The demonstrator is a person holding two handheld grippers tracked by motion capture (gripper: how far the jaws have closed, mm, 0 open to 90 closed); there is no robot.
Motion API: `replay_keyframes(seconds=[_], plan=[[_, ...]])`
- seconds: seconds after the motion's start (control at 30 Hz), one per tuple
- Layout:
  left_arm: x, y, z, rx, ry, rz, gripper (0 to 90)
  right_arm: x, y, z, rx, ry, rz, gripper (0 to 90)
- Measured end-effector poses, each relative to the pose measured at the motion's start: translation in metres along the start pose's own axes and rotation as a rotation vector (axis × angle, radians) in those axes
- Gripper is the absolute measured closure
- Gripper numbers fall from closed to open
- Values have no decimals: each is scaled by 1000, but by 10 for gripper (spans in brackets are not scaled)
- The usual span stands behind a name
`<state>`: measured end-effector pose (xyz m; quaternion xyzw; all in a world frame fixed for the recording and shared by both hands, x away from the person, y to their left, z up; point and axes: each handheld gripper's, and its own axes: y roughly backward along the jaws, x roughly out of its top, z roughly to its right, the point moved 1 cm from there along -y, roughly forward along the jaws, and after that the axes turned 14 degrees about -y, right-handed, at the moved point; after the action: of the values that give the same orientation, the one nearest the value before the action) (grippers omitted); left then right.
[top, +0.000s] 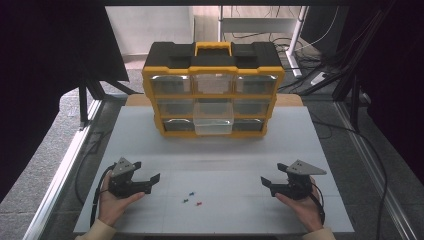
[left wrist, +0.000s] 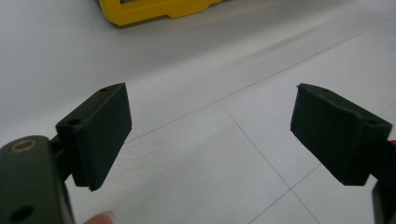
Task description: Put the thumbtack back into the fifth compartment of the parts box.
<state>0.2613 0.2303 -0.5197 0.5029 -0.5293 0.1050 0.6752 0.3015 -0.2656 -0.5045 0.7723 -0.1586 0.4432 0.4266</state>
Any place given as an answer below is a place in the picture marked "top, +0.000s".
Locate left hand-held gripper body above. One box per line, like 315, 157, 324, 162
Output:
108, 157, 153, 200

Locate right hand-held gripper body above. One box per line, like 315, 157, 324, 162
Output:
269, 159, 328, 201

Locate clear plastic drawer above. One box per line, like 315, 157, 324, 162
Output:
192, 101, 235, 136

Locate yellow black drawer organizer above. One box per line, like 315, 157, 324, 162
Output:
141, 41, 286, 139

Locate person's left hand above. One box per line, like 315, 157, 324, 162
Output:
97, 171, 146, 228

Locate person's right hand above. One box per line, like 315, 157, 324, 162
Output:
274, 176, 324, 233

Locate black metal stand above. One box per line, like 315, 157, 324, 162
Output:
333, 73, 372, 132
78, 66, 141, 128

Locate white power strip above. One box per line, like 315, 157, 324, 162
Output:
310, 71, 327, 86

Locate black curtain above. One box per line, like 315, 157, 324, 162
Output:
0, 0, 130, 203
336, 0, 424, 188

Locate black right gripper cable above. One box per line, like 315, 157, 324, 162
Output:
310, 182, 326, 225

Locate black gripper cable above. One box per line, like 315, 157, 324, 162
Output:
310, 182, 326, 225
89, 164, 116, 228

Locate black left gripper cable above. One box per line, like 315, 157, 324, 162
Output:
89, 164, 116, 228

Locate aluminium floor rail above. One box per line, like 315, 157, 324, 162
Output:
334, 101, 418, 240
23, 99, 103, 240

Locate long black floor cable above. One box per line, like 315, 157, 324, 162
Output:
313, 119, 390, 240

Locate white metal desk frame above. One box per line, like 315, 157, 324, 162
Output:
218, 5, 309, 78

